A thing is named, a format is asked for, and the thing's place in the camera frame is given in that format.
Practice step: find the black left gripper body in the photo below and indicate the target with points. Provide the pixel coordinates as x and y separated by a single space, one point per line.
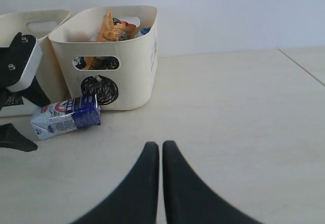
10 98

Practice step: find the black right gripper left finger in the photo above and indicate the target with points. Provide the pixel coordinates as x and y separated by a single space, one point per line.
135 199

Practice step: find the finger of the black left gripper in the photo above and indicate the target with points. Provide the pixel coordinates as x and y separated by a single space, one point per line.
12 139
35 94

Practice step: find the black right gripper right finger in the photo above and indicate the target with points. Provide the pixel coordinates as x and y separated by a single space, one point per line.
188 199

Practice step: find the white and blue milk carton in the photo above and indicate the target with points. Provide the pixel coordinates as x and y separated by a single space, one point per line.
66 116

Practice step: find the orange snack bag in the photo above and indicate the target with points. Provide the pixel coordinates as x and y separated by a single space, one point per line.
112 30

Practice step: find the blue snack bag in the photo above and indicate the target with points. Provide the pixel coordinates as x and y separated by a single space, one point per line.
142 32

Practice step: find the cream bin with square mark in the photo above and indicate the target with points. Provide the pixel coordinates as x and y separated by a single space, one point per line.
40 24

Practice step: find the cream bin with circle mark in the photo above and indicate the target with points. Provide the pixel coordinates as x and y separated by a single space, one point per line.
129 84

